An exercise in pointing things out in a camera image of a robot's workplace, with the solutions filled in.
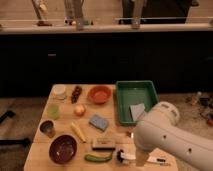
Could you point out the green pepper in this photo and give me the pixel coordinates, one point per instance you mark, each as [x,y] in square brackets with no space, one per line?
[98,159]

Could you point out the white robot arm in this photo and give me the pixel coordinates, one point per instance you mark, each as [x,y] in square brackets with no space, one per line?
[157,129]

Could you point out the white paper cup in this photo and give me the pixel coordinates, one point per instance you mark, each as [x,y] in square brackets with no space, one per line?
[59,91]

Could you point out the green plastic cup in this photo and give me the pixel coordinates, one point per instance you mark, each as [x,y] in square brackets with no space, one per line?
[53,111]

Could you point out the small metal cup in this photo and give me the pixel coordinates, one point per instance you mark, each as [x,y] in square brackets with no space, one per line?
[47,128]

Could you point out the orange bowl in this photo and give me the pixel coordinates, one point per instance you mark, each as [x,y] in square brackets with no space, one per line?
[99,94]

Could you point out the green plastic tray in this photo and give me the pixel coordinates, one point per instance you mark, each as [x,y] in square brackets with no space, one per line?
[132,93]

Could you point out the dark grape bunch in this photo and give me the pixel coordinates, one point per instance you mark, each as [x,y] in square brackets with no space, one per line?
[75,94]

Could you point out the yellow onion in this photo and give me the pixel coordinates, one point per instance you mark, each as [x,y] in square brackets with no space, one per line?
[79,110]

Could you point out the blue sponge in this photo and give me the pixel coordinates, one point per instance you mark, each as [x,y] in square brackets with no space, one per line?
[99,122]

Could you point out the grey folded cloth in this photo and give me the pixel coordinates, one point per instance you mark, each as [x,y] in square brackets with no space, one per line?
[137,111]

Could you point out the wooden block eraser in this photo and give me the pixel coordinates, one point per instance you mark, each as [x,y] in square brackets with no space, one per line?
[103,144]

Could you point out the white dish brush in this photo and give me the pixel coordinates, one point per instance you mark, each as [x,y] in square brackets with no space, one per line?
[127,158]

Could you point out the dark red bowl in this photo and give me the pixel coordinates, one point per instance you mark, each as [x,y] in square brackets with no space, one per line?
[63,149]

